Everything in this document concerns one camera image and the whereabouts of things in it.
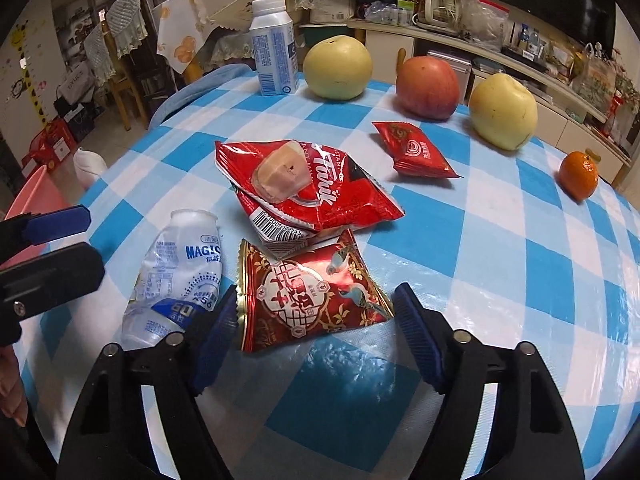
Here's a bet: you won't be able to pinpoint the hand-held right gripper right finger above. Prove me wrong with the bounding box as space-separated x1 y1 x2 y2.
392 282 586 480

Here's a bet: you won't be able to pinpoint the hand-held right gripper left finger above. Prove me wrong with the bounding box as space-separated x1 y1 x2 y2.
56 284 239 480

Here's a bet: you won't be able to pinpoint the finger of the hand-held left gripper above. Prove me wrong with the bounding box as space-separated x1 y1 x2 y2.
0 241 106 347
0 205 92 261

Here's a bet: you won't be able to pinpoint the pink plastic basin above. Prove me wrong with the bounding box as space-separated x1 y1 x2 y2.
4 165 57 261

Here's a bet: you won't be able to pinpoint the crushed white yoghurt bottle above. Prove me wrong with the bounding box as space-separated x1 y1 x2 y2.
121 208 223 352

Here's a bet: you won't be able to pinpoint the red bird print snack packet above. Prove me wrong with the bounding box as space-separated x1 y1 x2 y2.
236 228 396 354

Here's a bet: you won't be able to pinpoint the person's left hand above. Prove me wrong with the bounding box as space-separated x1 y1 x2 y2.
0 345 29 428

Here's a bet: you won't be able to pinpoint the white cloth bundle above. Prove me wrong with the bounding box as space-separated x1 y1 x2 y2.
73 147 108 191

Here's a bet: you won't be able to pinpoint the red gift boxes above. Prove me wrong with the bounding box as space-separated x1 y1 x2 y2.
22 120 71 172

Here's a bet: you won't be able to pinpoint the blue white checked tablecloth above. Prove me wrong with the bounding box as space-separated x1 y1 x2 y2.
20 67 640 480

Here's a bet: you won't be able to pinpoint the large red snack packet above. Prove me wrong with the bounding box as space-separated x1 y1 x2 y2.
215 139 406 261

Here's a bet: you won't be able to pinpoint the small red snack packet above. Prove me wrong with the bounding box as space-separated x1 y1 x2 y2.
372 121 462 180

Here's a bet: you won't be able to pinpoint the blue chair cushion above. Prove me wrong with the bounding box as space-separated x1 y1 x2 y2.
148 64 261 128

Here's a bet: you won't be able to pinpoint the orange print table cover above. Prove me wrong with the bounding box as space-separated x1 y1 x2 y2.
157 0 213 77

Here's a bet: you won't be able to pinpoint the small orange mandarin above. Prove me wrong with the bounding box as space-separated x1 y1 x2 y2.
558 149 600 202

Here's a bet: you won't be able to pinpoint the yellow apple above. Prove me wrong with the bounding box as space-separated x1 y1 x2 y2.
468 73 539 152

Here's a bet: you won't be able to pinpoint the red apple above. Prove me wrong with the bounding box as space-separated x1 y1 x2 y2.
396 56 461 121

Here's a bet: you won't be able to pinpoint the cream television cabinet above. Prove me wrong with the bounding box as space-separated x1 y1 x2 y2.
347 17 633 181

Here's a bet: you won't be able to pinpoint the silver storage box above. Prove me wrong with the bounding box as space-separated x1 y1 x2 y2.
425 50 473 97

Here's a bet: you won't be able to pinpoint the white blue milk bottle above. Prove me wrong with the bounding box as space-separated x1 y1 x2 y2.
249 0 299 97

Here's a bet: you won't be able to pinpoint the yellow pear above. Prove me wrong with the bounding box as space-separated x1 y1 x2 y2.
303 35 374 102

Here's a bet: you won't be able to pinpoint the clear gift bag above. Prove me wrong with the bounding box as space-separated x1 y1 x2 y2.
575 42 619 102

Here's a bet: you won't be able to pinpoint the clear plastic bag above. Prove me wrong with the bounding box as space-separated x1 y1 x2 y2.
457 0 512 52

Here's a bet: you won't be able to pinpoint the white electric kettle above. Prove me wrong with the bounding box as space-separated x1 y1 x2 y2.
417 0 459 32

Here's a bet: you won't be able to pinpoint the giraffe wall sticker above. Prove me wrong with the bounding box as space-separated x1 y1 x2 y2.
0 20 51 127

